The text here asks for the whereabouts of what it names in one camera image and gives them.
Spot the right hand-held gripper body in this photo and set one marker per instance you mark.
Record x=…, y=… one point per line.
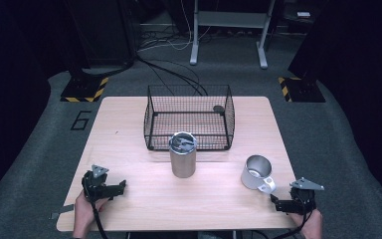
x=303, y=199

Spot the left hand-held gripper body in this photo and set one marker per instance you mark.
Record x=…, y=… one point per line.
x=94, y=186

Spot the tall steel tumbler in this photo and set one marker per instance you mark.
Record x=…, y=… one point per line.
x=183, y=162

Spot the person's right hand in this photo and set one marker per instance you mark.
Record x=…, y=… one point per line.
x=311, y=225

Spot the person's left hand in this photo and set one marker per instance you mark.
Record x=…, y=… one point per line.
x=83, y=214

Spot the grey tape strip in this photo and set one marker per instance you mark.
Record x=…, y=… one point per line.
x=63, y=210

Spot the black base with striped edge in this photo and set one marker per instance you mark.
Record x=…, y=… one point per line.
x=303, y=90
x=81, y=89

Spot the small dark round disc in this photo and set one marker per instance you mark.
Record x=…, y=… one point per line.
x=218, y=108

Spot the black cabinet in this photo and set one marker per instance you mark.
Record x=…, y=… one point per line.
x=102, y=33

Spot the white metal stand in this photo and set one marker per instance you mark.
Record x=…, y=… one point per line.
x=195, y=49

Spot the small white box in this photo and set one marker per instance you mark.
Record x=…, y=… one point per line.
x=303, y=14

